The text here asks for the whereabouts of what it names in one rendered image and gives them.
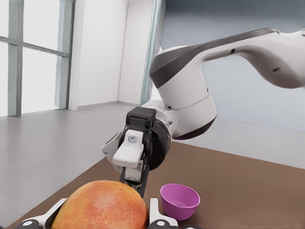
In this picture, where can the grey window frame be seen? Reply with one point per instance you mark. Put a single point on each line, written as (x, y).
(15, 57)

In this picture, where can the purple bowl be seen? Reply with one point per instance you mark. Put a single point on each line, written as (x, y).
(179, 202)

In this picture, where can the pale left gripper left finger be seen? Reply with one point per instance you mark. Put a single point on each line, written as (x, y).
(48, 213)

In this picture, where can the red yellow apple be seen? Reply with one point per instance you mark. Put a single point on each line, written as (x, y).
(102, 207)

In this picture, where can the pale blue wall column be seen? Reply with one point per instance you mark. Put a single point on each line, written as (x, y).
(152, 47)

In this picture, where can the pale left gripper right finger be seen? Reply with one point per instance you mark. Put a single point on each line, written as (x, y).
(155, 210)

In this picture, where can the finger of the pale right gripper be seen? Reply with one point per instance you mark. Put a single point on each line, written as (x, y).
(129, 149)
(140, 179)

